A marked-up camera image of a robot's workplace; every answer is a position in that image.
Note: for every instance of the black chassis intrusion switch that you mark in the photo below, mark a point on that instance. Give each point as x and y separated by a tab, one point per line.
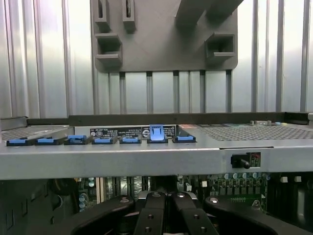
240	161

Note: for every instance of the open black PC case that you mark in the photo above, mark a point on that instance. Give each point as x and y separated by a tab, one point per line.
122	159

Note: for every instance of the grey plastic parts rack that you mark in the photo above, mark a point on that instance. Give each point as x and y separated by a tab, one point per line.
159	49

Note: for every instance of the blue card retention clip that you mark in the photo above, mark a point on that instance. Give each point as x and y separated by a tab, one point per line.
45	141
74	140
17	142
130	140
156	133
184	138
102	140

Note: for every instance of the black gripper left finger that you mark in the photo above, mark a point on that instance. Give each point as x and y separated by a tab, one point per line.
110	214

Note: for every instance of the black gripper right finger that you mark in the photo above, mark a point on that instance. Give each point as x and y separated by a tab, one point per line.
232	216

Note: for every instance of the green motherboard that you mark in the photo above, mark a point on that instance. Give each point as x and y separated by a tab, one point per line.
244	195

